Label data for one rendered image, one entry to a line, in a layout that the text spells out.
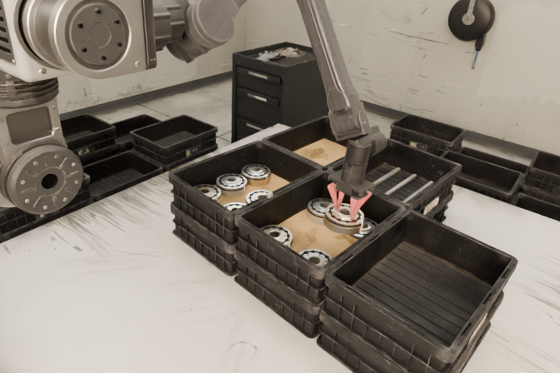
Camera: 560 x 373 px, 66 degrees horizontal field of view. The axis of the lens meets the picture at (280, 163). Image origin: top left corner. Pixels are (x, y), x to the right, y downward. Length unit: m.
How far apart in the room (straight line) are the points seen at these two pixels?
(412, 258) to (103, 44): 0.95
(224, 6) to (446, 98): 3.81
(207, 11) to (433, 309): 0.83
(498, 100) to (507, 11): 0.75
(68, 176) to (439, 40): 3.84
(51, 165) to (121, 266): 0.53
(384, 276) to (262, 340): 0.35
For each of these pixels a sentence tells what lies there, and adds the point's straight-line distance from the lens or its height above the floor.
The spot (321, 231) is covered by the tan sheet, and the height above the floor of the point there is 0.83.
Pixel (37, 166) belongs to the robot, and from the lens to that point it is 0.92.
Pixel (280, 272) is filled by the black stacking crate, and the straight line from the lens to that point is 1.11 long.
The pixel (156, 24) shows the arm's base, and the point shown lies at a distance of 0.68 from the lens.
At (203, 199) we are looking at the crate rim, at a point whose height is 0.92.
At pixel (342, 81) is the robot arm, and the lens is 1.02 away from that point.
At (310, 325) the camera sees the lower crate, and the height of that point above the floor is 0.75.
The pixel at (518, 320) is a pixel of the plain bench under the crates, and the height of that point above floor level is 0.70.
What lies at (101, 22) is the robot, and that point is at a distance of 0.63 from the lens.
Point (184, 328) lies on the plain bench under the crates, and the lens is 1.18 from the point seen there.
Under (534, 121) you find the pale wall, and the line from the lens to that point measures 4.35.
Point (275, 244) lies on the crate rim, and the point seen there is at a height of 0.93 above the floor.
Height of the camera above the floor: 1.58
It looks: 27 degrees down
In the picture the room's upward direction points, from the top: 4 degrees clockwise
